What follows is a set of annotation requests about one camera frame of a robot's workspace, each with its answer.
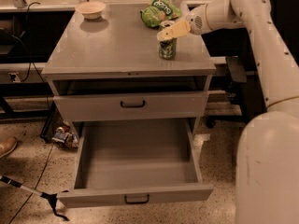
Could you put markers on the black grabber stick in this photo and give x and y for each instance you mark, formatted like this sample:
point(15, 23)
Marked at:
point(51, 198)

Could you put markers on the green soda can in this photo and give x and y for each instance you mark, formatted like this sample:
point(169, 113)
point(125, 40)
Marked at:
point(167, 49)

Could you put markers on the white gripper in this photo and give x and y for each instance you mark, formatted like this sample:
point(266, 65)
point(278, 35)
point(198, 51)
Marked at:
point(195, 22)

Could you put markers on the white wall outlet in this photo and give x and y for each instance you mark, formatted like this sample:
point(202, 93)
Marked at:
point(14, 78)

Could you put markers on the black office chair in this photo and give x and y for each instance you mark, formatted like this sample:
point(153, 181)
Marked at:
point(242, 84)

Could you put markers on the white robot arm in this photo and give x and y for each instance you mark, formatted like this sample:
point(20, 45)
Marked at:
point(267, 160)

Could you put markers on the green chip bag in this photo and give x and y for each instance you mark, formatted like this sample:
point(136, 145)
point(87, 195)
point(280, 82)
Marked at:
point(158, 11)

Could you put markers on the closed grey upper drawer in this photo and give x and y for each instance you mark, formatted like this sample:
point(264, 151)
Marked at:
point(164, 105)

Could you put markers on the open grey middle drawer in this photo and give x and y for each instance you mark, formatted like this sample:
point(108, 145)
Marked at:
point(129, 162)

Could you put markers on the brown shoe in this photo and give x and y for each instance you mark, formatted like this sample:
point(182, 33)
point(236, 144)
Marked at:
point(7, 146)

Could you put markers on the grey drawer cabinet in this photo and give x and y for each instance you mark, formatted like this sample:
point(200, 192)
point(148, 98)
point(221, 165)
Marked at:
point(118, 54)

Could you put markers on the beige bowl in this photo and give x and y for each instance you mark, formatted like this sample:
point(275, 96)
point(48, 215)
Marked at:
point(91, 10)

